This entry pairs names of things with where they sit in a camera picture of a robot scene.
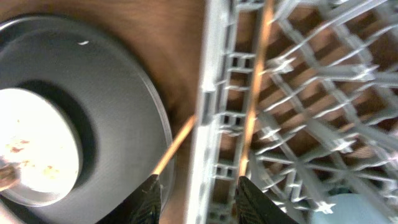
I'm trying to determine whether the peanut shells and rice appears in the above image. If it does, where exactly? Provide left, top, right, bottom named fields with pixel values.
left=1, top=138, right=61, bottom=192

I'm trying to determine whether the blue plastic cup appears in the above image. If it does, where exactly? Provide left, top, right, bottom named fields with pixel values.
left=308, top=194, right=391, bottom=224

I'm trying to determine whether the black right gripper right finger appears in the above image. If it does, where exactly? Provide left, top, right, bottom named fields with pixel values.
left=235, top=176, right=297, bottom=224

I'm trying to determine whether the grey plate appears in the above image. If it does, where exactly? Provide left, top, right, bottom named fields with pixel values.
left=1, top=88, right=83, bottom=207

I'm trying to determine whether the round black tray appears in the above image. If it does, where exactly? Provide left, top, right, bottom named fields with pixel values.
left=1, top=14, right=172, bottom=223

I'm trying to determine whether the wooden chopstick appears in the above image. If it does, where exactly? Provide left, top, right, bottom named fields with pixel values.
left=151, top=114, right=196, bottom=175
left=238, top=0, right=274, bottom=177

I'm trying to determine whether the grey plastic dishwasher rack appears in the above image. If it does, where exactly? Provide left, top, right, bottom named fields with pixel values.
left=184, top=0, right=397, bottom=223

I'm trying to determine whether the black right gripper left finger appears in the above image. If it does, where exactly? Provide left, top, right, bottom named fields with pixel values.
left=98, top=174, right=162, bottom=224

